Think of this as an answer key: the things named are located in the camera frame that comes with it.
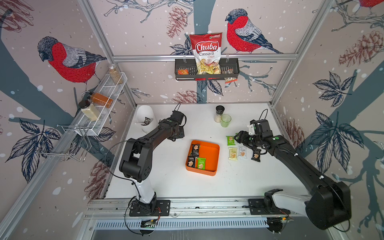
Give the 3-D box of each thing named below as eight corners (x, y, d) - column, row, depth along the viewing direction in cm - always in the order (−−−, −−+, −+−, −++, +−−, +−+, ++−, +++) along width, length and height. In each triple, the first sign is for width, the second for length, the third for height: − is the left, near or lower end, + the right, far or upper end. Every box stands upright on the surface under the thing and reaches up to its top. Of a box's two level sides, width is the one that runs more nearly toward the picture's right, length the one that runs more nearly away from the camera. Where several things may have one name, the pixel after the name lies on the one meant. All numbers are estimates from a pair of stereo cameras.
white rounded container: (142, 133, 107) (133, 117, 93) (145, 121, 115) (138, 105, 101) (155, 133, 107) (149, 117, 93) (158, 121, 114) (152, 105, 101)
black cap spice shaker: (213, 121, 113) (214, 109, 103) (216, 115, 116) (218, 103, 106) (219, 124, 111) (221, 112, 101) (223, 118, 114) (225, 106, 105)
